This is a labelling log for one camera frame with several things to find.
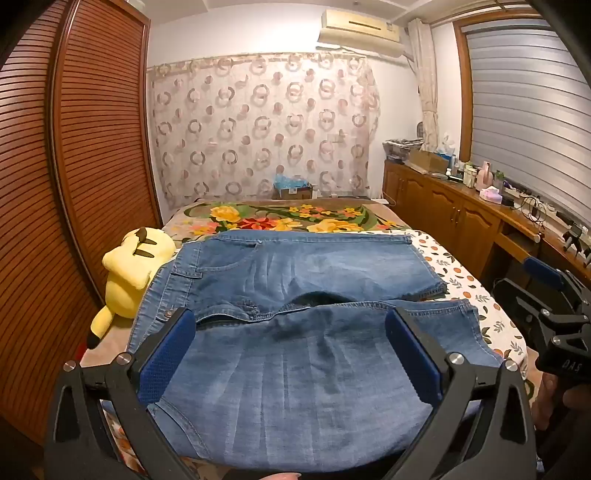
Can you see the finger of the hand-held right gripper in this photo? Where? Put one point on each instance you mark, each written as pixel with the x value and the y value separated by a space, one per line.
pixel 542 272
pixel 517 300

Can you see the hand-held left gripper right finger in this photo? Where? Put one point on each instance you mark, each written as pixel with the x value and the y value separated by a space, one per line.
pixel 415 355

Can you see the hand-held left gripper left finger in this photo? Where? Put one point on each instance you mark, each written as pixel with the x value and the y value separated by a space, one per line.
pixel 166 355

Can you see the blue denim pants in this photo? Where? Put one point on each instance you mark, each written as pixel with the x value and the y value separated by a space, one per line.
pixel 295 369

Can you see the person's right hand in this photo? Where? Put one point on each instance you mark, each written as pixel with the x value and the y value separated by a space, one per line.
pixel 549 392

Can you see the small black tripod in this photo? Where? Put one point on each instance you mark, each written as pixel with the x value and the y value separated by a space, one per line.
pixel 586 256
pixel 574 235

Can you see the yellow plush toy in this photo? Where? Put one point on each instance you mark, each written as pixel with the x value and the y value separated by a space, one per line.
pixel 134 272

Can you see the pink tissue pack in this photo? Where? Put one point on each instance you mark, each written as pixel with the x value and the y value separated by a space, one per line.
pixel 490 194

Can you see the pink bottle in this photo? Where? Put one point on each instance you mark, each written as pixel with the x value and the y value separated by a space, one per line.
pixel 485 175

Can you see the wooden cabinet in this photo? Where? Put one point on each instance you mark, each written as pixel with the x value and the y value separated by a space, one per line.
pixel 438 207

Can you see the white plastic bag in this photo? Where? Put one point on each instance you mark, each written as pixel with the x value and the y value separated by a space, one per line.
pixel 445 145

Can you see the flat cardboard box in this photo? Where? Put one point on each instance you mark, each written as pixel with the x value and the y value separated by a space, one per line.
pixel 427 159

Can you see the grey window blind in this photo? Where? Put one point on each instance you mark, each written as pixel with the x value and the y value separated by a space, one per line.
pixel 526 101

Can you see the floral blanket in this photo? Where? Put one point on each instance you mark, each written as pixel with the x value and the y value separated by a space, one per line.
pixel 277 219

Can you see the grey storage basket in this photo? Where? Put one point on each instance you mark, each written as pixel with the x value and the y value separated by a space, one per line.
pixel 401 146

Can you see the cardboard box with blue bag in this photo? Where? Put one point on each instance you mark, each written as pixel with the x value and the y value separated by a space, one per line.
pixel 293 187

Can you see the brown louvered wardrobe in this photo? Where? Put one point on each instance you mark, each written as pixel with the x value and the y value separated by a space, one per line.
pixel 69 161

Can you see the beige window curtain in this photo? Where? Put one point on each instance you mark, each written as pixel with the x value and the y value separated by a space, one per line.
pixel 427 78

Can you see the circle pattern sheer curtain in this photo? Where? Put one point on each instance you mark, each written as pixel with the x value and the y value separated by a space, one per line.
pixel 258 124

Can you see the white air conditioner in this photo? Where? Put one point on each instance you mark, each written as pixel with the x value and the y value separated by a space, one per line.
pixel 360 27

